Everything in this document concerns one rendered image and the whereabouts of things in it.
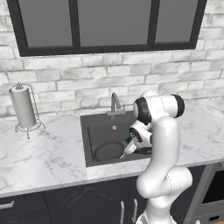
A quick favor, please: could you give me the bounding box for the wire paper towel holder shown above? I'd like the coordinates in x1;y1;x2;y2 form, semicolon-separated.
8;82;47;140

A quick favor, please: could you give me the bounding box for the dark drawer front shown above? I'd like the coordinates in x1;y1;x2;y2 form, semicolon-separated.
0;192;47;212

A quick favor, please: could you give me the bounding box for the dark cupboard door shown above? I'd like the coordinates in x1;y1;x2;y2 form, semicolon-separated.
0;206;53;224
43;177;131;224
127;164;207;224

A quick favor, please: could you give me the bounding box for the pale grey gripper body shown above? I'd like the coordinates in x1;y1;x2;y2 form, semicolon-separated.
123;139;138;156

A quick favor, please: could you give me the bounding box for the grey metal tap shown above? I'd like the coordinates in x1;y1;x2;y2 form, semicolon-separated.
106;92;126;117

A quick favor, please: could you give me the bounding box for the grey oven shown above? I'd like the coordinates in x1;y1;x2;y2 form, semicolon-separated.
183;161;224;224

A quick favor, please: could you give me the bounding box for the dark grey sink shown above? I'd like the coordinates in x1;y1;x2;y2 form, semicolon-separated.
80;109;156;168

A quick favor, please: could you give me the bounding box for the black frying pan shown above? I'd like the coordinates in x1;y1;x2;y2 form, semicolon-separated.
92;141;127;163

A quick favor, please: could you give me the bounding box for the silver cupboard handle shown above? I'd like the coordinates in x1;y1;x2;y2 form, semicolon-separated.
131;198;139;224
119;200;126;224

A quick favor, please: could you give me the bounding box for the silver drawer handle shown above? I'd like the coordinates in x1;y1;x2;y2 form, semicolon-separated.
0;199;16;211

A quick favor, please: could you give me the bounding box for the black framed window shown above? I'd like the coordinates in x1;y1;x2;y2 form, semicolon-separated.
6;0;208;58

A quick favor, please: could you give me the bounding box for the white paper towel roll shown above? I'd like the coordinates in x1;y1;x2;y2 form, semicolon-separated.
8;86;38;130

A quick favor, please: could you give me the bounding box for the green sponge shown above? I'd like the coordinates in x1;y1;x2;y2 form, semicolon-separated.
123;136;134;146

